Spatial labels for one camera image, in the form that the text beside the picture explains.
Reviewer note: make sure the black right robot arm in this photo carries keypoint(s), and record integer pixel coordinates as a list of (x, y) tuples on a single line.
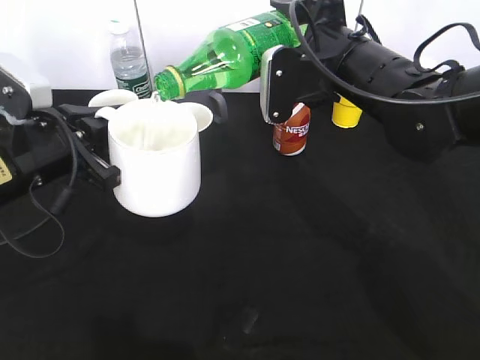
[(321, 29)]

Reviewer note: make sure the green soda bottle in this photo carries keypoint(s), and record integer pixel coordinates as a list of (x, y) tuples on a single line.
[(228, 58)]

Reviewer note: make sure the yellow paper cup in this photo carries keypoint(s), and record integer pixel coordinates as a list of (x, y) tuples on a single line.
[(345, 114)]

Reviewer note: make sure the clear water bottle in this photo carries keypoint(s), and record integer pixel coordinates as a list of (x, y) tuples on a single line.
[(128, 59)]

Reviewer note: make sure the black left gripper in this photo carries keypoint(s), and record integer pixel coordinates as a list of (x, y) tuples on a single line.
[(36, 145)]

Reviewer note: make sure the white ceramic mug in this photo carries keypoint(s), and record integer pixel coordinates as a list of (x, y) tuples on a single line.
[(156, 147)]

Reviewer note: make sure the brown Nescafe coffee bottle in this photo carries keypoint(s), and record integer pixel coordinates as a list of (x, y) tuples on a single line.
[(290, 137)]

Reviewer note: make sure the grey ceramic mug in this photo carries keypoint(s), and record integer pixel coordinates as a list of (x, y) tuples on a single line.
[(213, 99)]

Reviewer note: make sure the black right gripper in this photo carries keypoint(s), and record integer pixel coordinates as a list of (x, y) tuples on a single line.
[(411, 106)]

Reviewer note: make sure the dark red ceramic mug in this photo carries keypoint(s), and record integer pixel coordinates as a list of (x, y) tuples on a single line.
[(106, 101)]

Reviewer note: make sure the black ceramic mug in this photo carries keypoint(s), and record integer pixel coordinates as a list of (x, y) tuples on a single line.
[(202, 114)]

